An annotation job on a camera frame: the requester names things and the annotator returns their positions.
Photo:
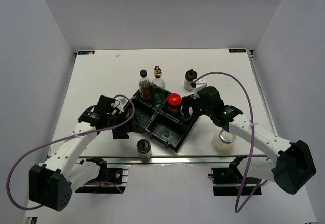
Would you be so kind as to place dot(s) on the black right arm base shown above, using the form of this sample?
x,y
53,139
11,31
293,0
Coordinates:
x,y
227,180

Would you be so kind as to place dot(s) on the round clear glass jar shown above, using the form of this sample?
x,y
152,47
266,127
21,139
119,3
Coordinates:
x,y
223,141

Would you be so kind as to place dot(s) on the blue table sticker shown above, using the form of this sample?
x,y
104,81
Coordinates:
x,y
86,52
237,50

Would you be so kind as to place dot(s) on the black four-compartment tray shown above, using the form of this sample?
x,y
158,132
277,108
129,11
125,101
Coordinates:
x,y
161,125

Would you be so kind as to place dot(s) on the black-cap pepper grinder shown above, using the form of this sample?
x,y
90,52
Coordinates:
x,y
144,149

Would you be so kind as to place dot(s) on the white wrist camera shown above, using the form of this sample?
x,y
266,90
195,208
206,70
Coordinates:
x,y
120,103
199,85

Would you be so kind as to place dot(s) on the clear glass oil bottle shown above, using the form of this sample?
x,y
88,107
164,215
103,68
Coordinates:
x,y
158,87

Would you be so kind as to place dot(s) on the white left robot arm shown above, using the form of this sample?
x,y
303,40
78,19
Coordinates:
x,y
53,182

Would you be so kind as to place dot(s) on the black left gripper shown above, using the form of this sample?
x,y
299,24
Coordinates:
x,y
121,133

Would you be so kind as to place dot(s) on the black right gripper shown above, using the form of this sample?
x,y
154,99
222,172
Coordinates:
x,y
189,101

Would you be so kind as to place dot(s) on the aluminium right table rail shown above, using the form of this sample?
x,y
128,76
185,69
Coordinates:
x,y
261,92

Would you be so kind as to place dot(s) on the grey-lid spice jar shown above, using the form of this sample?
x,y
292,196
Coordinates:
x,y
185,118

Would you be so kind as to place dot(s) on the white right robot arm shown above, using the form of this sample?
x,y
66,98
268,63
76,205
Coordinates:
x,y
290,164

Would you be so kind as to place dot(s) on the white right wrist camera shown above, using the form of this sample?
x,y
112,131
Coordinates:
x,y
199,85

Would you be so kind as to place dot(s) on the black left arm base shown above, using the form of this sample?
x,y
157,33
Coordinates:
x,y
112,179

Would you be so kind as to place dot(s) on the red-lid sauce jar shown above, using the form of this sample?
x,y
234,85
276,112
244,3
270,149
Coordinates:
x,y
174,101

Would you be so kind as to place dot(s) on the white shaker black cap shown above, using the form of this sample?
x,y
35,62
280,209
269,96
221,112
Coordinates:
x,y
190,76

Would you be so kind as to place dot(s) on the red-label black-cap bottle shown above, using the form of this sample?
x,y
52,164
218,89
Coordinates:
x,y
144,86

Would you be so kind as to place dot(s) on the aluminium table rail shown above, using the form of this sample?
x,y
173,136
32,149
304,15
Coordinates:
x,y
261,92
205,160

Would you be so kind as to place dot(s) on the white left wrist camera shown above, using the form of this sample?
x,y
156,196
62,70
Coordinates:
x,y
120,103

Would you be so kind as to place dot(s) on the blue left table sticker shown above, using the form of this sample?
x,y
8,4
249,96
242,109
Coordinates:
x,y
86,52

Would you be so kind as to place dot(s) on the blue right table sticker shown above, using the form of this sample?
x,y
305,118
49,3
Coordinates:
x,y
237,50

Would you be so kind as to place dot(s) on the aluminium front table rail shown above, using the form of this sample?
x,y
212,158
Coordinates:
x,y
205,160

